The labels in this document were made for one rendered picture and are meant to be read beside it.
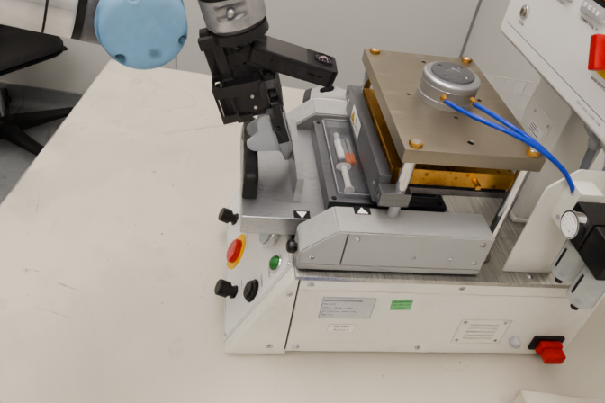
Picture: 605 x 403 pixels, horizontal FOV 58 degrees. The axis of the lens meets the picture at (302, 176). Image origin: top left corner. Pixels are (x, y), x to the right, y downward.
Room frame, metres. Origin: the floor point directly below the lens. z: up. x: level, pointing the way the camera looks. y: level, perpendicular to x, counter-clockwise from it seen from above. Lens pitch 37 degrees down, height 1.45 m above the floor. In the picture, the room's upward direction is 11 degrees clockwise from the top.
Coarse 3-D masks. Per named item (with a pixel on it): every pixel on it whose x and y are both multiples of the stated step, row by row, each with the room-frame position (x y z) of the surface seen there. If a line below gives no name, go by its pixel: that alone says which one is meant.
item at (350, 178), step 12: (324, 120) 0.74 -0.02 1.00; (336, 120) 0.75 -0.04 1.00; (336, 132) 0.71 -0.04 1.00; (348, 132) 0.72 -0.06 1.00; (336, 144) 0.68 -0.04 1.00; (348, 144) 0.68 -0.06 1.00; (336, 156) 0.65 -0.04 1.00; (348, 156) 0.65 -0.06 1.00; (336, 168) 0.62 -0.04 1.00; (348, 168) 0.62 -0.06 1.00; (360, 168) 0.63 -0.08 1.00; (348, 180) 0.59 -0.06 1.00; (360, 180) 0.60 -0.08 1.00; (348, 192) 0.57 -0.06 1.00; (360, 192) 0.57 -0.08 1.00
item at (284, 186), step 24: (240, 144) 0.70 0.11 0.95; (312, 144) 0.72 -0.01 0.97; (240, 168) 0.64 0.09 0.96; (264, 168) 0.63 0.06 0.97; (288, 168) 0.64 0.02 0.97; (312, 168) 0.65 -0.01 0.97; (240, 192) 0.59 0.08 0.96; (264, 192) 0.58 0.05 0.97; (288, 192) 0.59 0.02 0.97; (312, 192) 0.60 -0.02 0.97; (240, 216) 0.53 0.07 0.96; (264, 216) 0.53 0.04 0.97; (288, 216) 0.54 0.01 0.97; (312, 216) 0.55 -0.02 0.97
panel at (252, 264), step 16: (256, 240) 0.61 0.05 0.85; (240, 256) 0.61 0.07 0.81; (256, 256) 0.57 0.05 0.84; (288, 256) 0.51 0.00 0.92; (240, 272) 0.58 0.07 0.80; (256, 272) 0.55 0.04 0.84; (272, 272) 0.51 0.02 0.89; (240, 288) 0.54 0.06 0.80; (256, 288) 0.51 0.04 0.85; (272, 288) 0.49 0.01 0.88; (240, 304) 0.51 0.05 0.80; (256, 304) 0.49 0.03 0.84; (224, 320) 0.52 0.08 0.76; (240, 320) 0.49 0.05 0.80; (224, 336) 0.48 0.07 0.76
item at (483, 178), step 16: (368, 96) 0.74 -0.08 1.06; (384, 128) 0.66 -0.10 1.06; (384, 144) 0.62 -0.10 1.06; (400, 160) 0.58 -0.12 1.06; (416, 176) 0.57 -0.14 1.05; (432, 176) 0.58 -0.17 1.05; (448, 176) 0.58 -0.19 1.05; (464, 176) 0.58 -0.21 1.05; (480, 176) 0.59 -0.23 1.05; (496, 176) 0.59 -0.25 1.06; (512, 176) 0.60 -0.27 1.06; (416, 192) 0.57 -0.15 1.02; (432, 192) 0.58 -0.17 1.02; (448, 192) 0.58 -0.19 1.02; (464, 192) 0.59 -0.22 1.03; (480, 192) 0.59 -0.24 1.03; (496, 192) 0.60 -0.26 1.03
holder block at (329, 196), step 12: (312, 132) 0.73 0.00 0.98; (324, 144) 0.69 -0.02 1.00; (324, 156) 0.65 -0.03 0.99; (324, 168) 0.62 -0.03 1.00; (324, 180) 0.60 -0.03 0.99; (324, 192) 0.58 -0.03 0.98; (324, 204) 0.57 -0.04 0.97; (336, 204) 0.56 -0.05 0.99; (348, 204) 0.56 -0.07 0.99; (360, 204) 0.56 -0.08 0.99; (372, 204) 0.57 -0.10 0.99; (420, 204) 0.58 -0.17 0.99; (432, 204) 0.59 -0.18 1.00; (444, 204) 0.59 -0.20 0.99
